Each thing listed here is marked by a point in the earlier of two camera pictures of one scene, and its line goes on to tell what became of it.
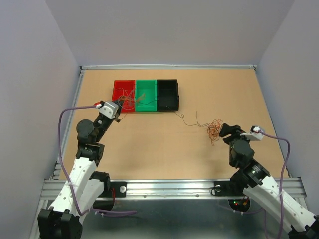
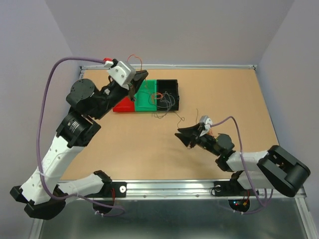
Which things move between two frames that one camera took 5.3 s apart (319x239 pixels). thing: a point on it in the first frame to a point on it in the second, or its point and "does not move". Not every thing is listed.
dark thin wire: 145,103 to 165,100
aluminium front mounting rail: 170,189 does not move
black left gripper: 119,107 to 140,76
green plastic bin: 145,95 does not move
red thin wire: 127,100 to 139,58
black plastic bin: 167,97 does not move
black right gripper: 235,131 to 192,131
